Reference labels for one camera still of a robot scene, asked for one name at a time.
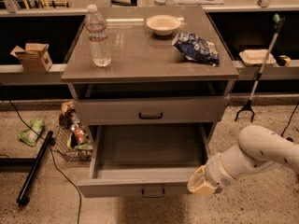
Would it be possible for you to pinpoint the white takeout container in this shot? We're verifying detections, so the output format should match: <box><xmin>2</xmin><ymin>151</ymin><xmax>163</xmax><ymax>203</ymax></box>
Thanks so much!
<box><xmin>239</xmin><ymin>49</ymin><xmax>267</xmax><ymax>66</ymax></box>

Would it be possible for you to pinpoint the white bowl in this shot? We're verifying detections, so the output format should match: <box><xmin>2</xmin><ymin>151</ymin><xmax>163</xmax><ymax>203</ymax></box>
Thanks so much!
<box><xmin>146</xmin><ymin>15</ymin><xmax>180</xmax><ymax>36</ymax></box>

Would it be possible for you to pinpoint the black power adapter with cord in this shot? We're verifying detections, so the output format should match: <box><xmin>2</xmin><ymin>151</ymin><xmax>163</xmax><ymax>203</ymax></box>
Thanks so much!
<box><xmin>280</xmin><ymin>101</ymin><xmax>299</xmax><ymax>137</ymax></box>

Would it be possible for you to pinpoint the wire basket with items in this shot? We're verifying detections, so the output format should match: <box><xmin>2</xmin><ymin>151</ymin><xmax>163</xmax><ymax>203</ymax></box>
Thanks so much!
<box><xmin>54</xmin><ymin>101</ymin><xmax>93</xmax><ymax>161</ymax></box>

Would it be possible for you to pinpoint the grey drawer cabinet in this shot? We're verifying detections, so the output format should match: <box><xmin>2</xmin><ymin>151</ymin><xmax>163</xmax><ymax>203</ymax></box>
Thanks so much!
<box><xmin>61</xmin><ymin>5</ymin><xmax>240</xmax><ymax>185</ymax></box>

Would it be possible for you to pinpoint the yellow tape measure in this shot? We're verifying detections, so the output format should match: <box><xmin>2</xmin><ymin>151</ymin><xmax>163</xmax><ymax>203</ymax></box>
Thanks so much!
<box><xmin>277</xmin><ymin>55</ymin><xmax>291</xmax><ymax>67</ymax></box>

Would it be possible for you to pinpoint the grey drawer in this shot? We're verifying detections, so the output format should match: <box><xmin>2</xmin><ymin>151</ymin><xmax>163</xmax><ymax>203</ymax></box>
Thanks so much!
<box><xmin>78</xmin><ymin>123</ymin><xmax>209</xmax><ymax>198</ymax></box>
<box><xmin>73</xmin><ymin>97</ymin><xmax>228</xmax><ymax>125</ymax></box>

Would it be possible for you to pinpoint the grey top drawer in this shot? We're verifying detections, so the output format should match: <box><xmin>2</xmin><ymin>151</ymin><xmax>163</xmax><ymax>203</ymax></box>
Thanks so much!
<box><xmin>73</xmin><ymin>97</ymin><xmax>228</xmax><ymax>125</ymax></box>

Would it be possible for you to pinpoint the grabber reacher tool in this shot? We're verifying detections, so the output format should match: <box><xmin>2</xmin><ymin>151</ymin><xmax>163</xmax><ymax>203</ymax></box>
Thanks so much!
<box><xmin>235</xmin><ymin>14</ymin><xmax>285</xmax><ymax>121</ymax></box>

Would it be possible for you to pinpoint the black metal floor bar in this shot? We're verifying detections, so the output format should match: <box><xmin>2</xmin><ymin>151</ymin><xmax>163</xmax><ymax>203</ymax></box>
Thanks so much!
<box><xmin>17</xmin><ymin>131</ymin><xmax>53</xmax><ymax>206</ymax></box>

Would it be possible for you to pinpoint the green snack bag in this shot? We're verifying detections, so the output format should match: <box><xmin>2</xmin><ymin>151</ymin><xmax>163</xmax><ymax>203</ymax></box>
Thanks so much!
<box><xmin>18</xmin><ymin>118</ymin><xmax>44</xmax><ymax>147</ymax></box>

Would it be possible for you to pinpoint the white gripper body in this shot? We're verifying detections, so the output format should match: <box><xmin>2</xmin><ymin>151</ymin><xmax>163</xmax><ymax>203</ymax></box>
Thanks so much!
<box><xmin>205</xmin><ymin>154</ymin><xmax>236</xmax><ymax>193</ymax></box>

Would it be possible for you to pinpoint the blue chip bag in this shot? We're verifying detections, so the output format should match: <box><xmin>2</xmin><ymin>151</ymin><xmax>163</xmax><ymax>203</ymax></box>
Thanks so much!
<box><xmin>172</xmin><ymin>32</ymin><xmax>220</xmax><ymax>66</ymax></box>

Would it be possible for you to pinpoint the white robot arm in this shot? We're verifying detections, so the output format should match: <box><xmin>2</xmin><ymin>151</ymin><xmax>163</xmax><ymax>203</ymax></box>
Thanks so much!
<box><xmin>187</xmin><ymin>125</ymin><xmax>299</xmax><ymax>196</ymax></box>

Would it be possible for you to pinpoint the brown cardboard box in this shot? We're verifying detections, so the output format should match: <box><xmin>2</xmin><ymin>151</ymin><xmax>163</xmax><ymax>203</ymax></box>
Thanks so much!
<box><xmin>10</xmin><ymin>43</ymin><xmax>52</xmax><ymax>74</ymax></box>

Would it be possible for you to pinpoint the clear plastic water bottle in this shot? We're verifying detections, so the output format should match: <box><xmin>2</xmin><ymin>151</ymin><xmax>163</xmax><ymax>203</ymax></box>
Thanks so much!
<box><xmin>84</xmin><ymin>5</ymin><xmax>111</xmax><ymax>67</ymax></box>

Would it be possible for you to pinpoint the black power cable left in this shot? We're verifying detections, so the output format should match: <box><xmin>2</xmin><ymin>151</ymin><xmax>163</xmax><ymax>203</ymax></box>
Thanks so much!
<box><xmin>0</xmin><ymin>81</ymin><xmax>83</xmax><ymax>224</ymax></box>

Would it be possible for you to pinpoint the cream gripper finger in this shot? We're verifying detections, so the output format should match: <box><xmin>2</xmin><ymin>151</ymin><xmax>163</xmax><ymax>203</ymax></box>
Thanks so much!
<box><xmin>188</xmin><ymin>182</ymin><xmax>217</xmax><ymax>196</ymax></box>
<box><xmin>190</xmin><ymin>165</ymin><xmax>206</xmax><ymax>185</ymax></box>

